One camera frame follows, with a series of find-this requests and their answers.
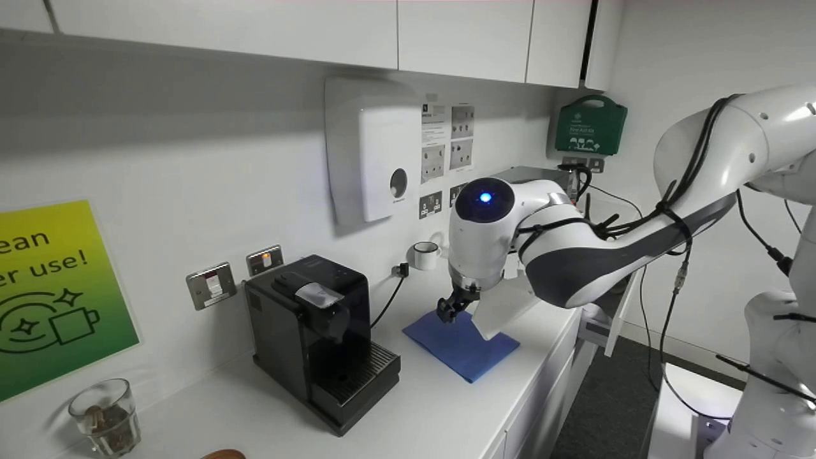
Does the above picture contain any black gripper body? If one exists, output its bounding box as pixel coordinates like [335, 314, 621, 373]
[446, 284, 486, 312]

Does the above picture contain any blue towel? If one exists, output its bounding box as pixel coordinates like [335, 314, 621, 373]
[401, 308, 524, 385]

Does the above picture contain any white paper towel dispenser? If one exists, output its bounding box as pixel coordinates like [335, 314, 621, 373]
[322, 78, 424, 231]

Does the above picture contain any white mug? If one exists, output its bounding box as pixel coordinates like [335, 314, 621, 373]
[407, 240, 446, 273]

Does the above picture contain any white base cabinet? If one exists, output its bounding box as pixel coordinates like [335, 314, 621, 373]
[482, 303, 600, 459]

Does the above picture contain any black coffee machine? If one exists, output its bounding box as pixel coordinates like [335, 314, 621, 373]
[242, 254, 403, 440]

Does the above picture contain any white instruction notice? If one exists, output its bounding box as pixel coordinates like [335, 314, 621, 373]
[418, 99, 451, 186]

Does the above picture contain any laminated socket photo poster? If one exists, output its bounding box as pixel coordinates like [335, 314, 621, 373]
[446, 102, 479, 175]

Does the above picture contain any green first aid kit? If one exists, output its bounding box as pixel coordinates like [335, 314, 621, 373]
[548, 92, 631, 158]

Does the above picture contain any white robot mounting platform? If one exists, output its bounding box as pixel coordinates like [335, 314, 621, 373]
[647, 363, 744, 459]

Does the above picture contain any clear drinking glass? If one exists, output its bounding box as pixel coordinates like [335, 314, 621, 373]
[67, 377, 144, 459]

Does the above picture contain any green yellow cleaning sign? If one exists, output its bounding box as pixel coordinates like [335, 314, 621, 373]
[0, 199, 141, 407]

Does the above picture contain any black coffee machine power cable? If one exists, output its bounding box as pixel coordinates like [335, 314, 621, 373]
[367, 261, 413, 335]

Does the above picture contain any white angular frame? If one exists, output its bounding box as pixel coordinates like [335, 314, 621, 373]
[584, 289, 644, 361]

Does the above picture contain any wall socket with plugged cables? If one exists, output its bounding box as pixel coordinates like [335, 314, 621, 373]
[560, 157, 611, 180]

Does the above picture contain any silver wall switch plate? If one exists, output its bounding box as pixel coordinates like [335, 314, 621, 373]
[185, 261, 239, 314]
[242, 245, 288, 278]

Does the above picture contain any white upper wall cabinet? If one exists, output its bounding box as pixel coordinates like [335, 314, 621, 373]
[0, 0, 618, 92]

